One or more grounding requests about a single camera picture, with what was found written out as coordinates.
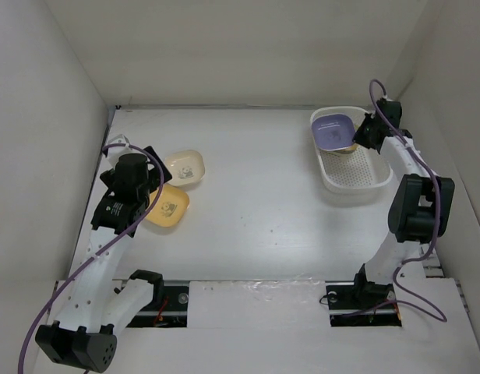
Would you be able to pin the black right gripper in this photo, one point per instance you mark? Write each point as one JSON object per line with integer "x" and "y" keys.
{"x": 359, "y": 138}

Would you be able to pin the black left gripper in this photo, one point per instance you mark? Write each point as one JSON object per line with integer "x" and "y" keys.
{"x": 153, "y": 179}

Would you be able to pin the cream panda plate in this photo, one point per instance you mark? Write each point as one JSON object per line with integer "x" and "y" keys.
{"x": 187, "y": 168}

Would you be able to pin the purple panda plate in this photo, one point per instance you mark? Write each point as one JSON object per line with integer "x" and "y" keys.
{"x": 320, "y": 125}

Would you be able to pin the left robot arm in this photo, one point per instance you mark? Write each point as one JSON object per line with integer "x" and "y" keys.
{"x": 84, "y": 334}

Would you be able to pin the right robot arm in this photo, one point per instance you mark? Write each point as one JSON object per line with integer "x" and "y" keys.
{"x": 418, "y": 214}

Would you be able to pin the white perforated plastic bin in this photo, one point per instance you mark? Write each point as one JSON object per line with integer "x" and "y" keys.
{"x": 357, "y": 172}

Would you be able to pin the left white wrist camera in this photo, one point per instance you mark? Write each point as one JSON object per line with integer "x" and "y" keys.
{"x": 116, "y": 147}

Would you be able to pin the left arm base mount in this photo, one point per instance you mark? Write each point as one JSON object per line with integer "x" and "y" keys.
{"x": 171, "y": 312}

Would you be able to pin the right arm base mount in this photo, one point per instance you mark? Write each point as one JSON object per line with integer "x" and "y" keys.
{"x": 351, "y": 305}

